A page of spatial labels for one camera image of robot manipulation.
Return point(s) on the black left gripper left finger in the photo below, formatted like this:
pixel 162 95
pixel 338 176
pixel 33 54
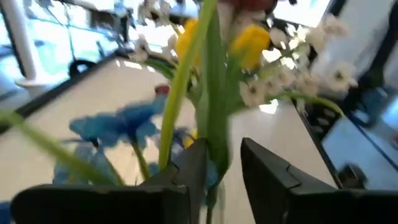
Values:
pixel 109 205

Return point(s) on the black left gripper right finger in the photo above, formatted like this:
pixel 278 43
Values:
pixel 280 193

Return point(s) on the blue flower bunch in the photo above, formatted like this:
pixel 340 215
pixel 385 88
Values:
pixel 124 123

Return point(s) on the white flower bunch green stems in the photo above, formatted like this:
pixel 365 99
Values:
pixel 311 81

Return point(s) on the yellow tulip with stem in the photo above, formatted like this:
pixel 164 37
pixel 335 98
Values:
pixel 177 93

